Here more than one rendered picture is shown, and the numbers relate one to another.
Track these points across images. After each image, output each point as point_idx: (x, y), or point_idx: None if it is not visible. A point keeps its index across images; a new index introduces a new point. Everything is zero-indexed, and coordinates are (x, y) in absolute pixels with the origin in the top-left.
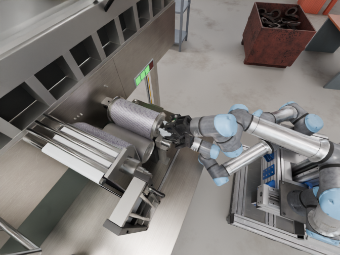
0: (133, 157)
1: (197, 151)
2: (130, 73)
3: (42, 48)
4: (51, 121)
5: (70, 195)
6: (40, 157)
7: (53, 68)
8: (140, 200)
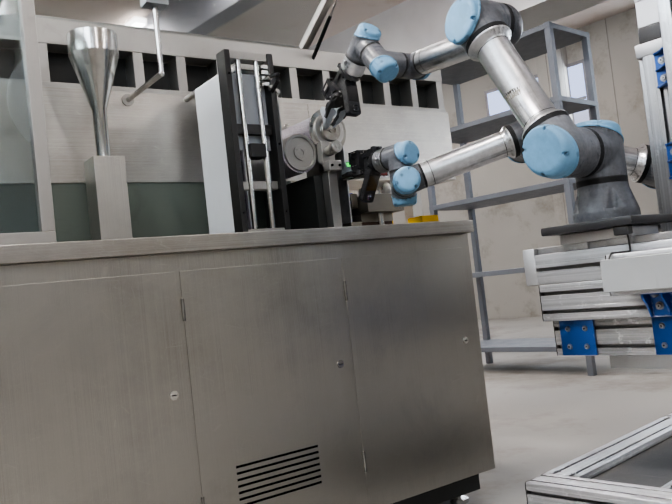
0: None
1: (380, 159)
2: None
3: (241, 49)
4: None
5: (163, 233)
6: (181, 129)
7: None
8: (255, 116)
